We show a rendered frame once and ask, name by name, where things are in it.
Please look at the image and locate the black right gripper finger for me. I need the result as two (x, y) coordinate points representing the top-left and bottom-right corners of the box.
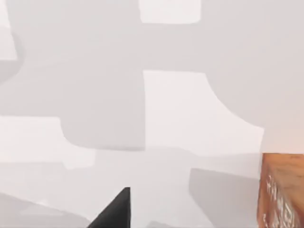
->
(88, 187), (132, 228)

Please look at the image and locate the orange printed box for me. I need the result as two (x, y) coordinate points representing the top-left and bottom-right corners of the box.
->
(256, 152), (304, 228)

